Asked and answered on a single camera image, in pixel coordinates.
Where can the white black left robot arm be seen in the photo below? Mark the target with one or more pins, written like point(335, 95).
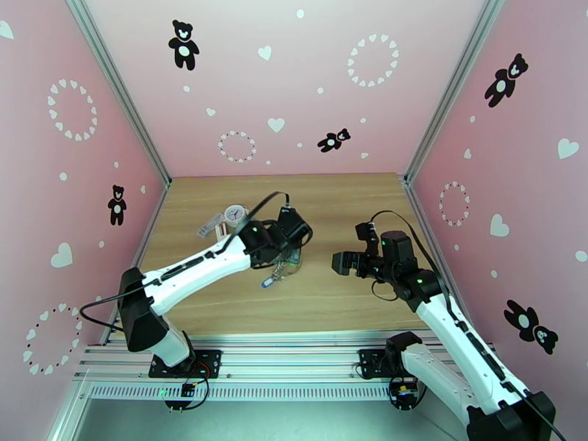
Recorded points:
point(193, 274)

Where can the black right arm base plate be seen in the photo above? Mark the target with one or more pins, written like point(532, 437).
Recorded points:
point(367, 361)

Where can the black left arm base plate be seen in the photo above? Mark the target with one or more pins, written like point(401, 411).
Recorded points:
point(212, 359)

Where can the aluminium corner post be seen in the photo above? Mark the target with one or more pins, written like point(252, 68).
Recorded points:
point(122, 90)
point(452, 86)

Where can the aluminium side rail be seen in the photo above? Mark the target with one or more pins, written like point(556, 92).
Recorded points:
point(413, 201)

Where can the white round clock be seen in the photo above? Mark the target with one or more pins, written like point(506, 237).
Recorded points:
point(234, 213)

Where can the small white pink item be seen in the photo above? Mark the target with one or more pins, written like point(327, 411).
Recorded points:
point(222, 232)

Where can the grey metal panel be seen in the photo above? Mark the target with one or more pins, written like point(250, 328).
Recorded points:
point(294, 421)

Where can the aluminium rail base frame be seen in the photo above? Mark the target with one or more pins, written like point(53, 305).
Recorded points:
point(294, 357)

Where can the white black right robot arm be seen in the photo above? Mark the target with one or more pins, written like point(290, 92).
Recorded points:
point(464, 348)

